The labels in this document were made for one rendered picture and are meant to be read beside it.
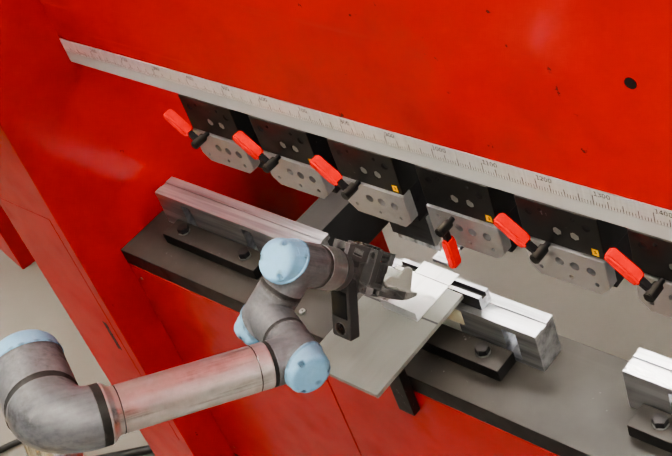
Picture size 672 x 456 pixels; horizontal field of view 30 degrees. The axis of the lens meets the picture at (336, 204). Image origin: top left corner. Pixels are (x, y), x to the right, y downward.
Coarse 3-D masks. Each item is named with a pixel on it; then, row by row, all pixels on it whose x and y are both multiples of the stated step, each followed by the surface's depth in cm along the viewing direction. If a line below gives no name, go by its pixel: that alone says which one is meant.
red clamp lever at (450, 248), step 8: (440, 224) 209; (448, 224) 209; (440, 232) 208; (448, 232) 210; (448, 240) 210; (448, 248) 211; (456, 248) 212; (448, 256) 212; (456, 256) 212; (448, 264) 214; (456, 264) 213
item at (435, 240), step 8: (424, 216) 223; (392, 224) 232; (416, 224) 226; (424, 224) 224; (400, 232) 232; (408, 232) 230; (416, 232) 228; (424, 232) 226; (432, 232) 225; (416, 240) 232; (424, 240) 228; (432, 240) 226; (440, 240) 228; (432, 248) 230; (440, 248) 229
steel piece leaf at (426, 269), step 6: (426, 264) 239; (432, 264) 239; (420, 270) 238; (426, 270) 238; (432, 270) 237; (438, 270) 237; (444, 270) 236; (426, 276) 237; (432, 276) 236; (438, 276) 236; (444, 276) 235; (450, 276) 235; (456, 276) 234; (444, 282) 234; (450, 282) 234
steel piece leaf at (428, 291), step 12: (420, 276) 237; (420, 288) 235; (432, 288) 234; (444, 288) 233; (384, 300) 232; (396, 300) 234; (408, 300) 233; (420, 300) 232; (432, 300) 231; (396, 312) 232; (408, 312) 229; (420, 312) 230
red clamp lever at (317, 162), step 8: (312, 160) 221; (320, 160) 221; (320, 168) 221; (328, 168) 221; (328, 176) 221; (336, 176) 221; (336, 184) 221; (344, 184) 221; (352, 184) 221; (344, 192) 220; (352, 192) 220
